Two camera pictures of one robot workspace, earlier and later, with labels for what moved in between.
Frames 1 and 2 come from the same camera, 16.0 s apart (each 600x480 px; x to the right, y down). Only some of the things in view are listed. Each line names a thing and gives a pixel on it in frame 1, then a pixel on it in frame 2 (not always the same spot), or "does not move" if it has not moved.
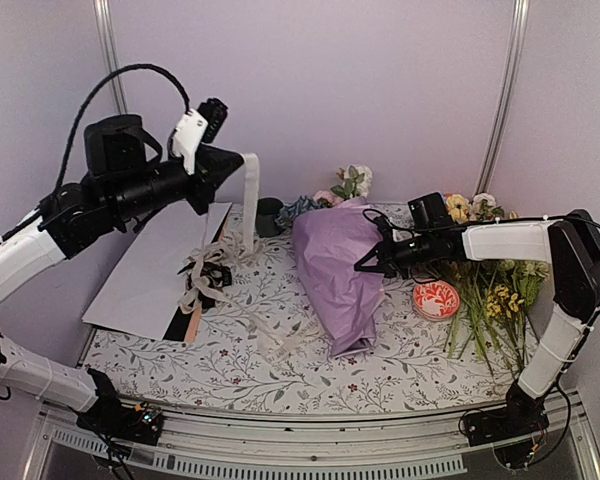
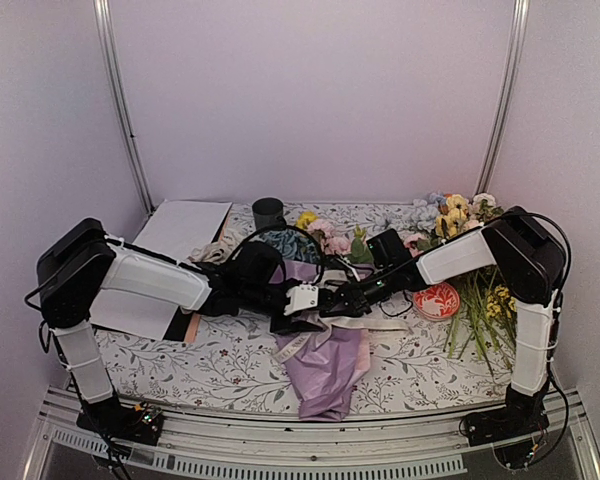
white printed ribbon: x=207 y=276 to x=341 y=324
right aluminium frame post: x=503 y=98 does not move
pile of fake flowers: x=495 y=298 does not move
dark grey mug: x=266 y=214 does not move
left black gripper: x=210 y=174 to x=289 y=327
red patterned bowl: x=436 y=300 does not move
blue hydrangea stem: x=288 y=212 to x=292 y=244
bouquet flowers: x=326 y=199 to x=333 y=241
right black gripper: x=386 y=256 to x=346 y=293
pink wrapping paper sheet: x=329 y=241 to x=327 y=372
